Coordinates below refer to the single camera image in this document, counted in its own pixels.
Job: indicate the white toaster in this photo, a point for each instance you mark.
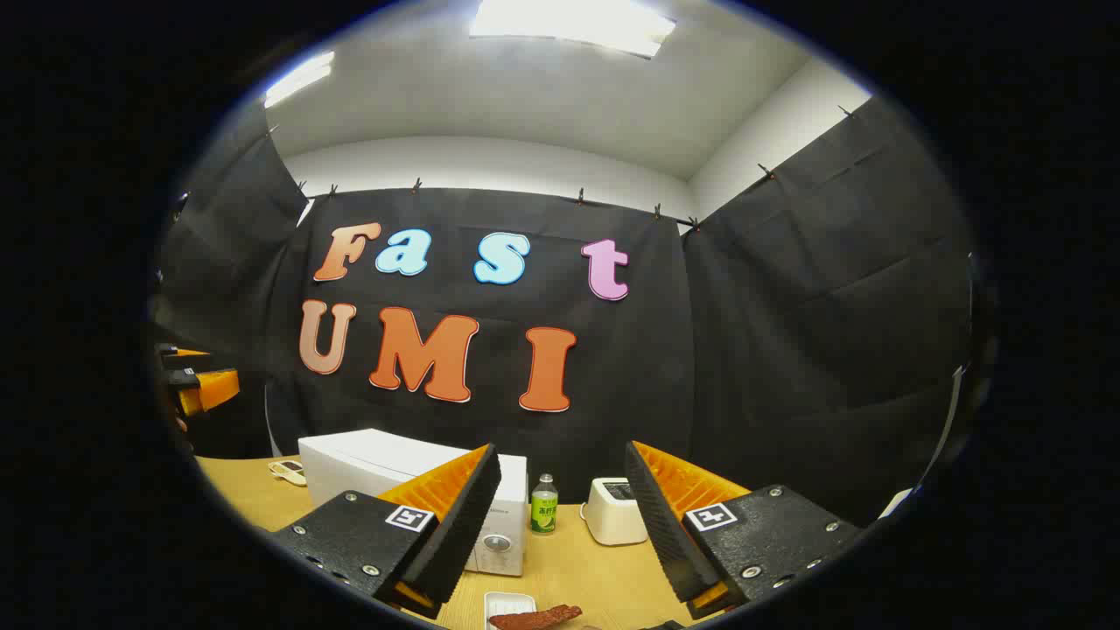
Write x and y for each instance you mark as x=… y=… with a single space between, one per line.
x=612 y=516

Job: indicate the ceiling light panel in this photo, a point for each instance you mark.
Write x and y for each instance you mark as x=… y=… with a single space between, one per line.
x=299 y=79
x=569 y=24

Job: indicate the black backdrop cloth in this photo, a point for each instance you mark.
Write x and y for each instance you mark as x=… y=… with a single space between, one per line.
x=770 y=350

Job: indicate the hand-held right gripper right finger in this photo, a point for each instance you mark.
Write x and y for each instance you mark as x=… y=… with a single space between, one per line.
x=665 y=534

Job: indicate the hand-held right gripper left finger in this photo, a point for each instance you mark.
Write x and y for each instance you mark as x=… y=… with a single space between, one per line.
x=468 y=534

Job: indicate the green label drink bottle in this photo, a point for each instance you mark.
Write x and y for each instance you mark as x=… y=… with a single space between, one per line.
x=544 y=512

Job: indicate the white rectangular dish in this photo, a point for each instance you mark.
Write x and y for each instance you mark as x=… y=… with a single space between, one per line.
x=507 y=602

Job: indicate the dark red meat slice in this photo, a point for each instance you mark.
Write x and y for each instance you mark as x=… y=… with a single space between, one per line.
x=534 y=619

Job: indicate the white microwave oven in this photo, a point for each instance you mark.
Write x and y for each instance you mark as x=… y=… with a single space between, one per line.
x=367 y=468

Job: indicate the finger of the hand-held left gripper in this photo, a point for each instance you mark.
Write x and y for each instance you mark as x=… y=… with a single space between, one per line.
x=214 y=389
x=185 y=353

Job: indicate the white divided condiment dish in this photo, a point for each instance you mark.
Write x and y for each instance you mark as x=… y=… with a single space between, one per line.
x=289 y=472

